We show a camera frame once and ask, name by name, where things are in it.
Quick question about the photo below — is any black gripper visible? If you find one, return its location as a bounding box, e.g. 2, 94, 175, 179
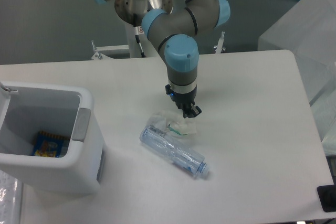
165, 84, 202, 118

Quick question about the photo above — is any clear plastic wrapper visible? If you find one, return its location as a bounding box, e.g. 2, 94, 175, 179
146, 110, 197, 136

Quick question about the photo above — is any clear plastic water bottle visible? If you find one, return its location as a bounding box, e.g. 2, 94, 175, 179
139, 125, 210, 179

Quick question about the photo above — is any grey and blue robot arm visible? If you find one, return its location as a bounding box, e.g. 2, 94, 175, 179
96, 0, 230, 118

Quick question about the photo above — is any white trash can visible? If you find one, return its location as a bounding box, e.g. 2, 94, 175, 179
1, 81, 105, 194

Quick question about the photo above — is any translucent white plastic box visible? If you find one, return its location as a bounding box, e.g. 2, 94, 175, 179
258, 0, 335, 103

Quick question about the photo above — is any blue yellow snack packet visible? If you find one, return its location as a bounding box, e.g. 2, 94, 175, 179
31, 131, 69, 158

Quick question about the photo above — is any black device at edge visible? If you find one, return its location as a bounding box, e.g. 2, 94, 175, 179
317, 185, 335, 212

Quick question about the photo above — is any clear plastic sheet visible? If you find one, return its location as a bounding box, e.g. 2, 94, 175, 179
1, 171, 23, 223

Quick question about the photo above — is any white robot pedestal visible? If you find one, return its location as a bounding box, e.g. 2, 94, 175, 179
124, 23, 159, 58

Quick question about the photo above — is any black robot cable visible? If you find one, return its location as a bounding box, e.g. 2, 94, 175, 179
132, 13, 146, 58

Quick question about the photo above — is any white base frame bracket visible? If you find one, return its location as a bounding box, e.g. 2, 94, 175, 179
91, 31, 226, 60

